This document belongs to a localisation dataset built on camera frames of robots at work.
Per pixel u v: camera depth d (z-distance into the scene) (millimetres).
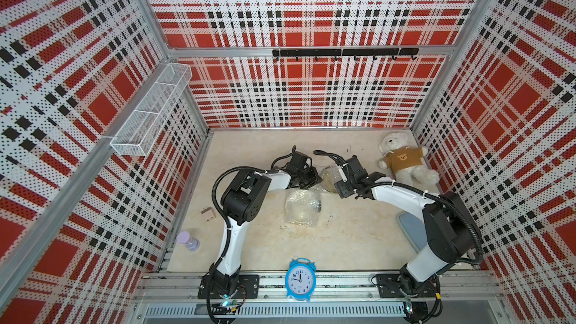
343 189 845
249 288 734
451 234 448
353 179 690
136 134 909
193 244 808
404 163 984
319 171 1012
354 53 886
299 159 840
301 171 876
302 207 908
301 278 735
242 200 565
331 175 1012
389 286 735
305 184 911
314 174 908
